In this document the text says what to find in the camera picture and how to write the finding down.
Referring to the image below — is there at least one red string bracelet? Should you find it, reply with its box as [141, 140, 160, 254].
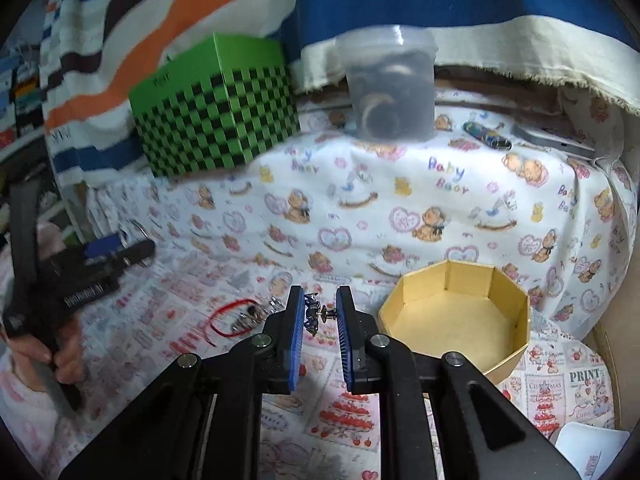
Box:
[206, 298, 258, 349]

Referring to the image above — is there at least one strawberry printed cloth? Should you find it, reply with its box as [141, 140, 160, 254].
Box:
[0, 245, 620, 480]

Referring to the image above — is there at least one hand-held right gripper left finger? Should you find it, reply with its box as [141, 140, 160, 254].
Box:
[60, 285, 306, 480]

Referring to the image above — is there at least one silver crystal pendant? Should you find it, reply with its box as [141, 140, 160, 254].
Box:
[231, 305, 269, 334]

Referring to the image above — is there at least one white paper sheet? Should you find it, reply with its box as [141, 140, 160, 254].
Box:
[552, 421, 632, 480]

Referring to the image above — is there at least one bear printed blanket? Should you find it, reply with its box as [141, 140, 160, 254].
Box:
[85, 80, 627, 343]

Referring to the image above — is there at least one green checkered box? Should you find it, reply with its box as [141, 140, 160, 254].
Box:
[128, 32, 301, 180]

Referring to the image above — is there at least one striped cloth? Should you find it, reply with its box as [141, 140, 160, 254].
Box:
[42, 0, 640, 196]

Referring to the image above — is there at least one small patterned lighter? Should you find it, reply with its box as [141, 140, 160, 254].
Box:
[462, 120, 512, 152]

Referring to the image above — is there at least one silver earring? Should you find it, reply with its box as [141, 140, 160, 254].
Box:
[302, 293, 337, 337]

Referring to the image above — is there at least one clear plastic container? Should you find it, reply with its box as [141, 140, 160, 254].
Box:
[336, 25, 439, 142]

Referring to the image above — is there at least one yellow octagonal cardboard box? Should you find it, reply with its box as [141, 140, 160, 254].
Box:
[377, 259, 531, 386]

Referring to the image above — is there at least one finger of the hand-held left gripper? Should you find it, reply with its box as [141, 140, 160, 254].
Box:
[107, 239, 157, 271]
[84, 236, 126, 263]

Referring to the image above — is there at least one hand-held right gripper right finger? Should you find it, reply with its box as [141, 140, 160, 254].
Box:
[335, 285, 581, 480]

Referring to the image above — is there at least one grey power bank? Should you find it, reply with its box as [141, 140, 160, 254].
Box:
[512, 122, 599, 162]

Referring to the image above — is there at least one person's left forearm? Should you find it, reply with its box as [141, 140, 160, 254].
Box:
[0, 355, 66, 466]

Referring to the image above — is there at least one cluttered shelf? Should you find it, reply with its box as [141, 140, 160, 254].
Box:
[0, 35, 57, 163]

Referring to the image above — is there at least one person's left hand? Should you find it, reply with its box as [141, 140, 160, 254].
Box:
[4, 319, 85, 387]

